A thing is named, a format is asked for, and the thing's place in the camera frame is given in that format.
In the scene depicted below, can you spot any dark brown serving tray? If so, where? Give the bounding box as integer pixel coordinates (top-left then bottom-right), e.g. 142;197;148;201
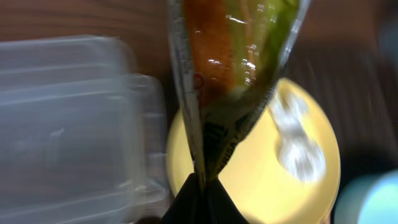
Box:
284;43;397;189

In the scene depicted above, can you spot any light blue bowl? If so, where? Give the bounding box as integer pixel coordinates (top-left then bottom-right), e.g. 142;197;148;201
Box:
333;170;397;224

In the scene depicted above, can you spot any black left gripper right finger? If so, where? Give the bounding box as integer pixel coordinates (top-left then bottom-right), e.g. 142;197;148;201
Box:
206;179;248;224

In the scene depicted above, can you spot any green orange snack wrapper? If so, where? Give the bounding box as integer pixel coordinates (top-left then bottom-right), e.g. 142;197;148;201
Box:
169;0;310;188

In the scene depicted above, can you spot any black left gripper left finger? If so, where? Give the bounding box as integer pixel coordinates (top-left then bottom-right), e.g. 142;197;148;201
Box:
160;173;205;224

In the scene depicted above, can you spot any white tissue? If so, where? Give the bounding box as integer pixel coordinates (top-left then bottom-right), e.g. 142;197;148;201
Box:
269;92;326;183

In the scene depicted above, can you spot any yellow plate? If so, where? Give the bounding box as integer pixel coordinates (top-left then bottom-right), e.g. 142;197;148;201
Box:
165;77;341;224

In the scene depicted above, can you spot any clear plastic waste bin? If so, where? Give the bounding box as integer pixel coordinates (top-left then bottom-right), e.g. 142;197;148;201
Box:
1;35;170;224

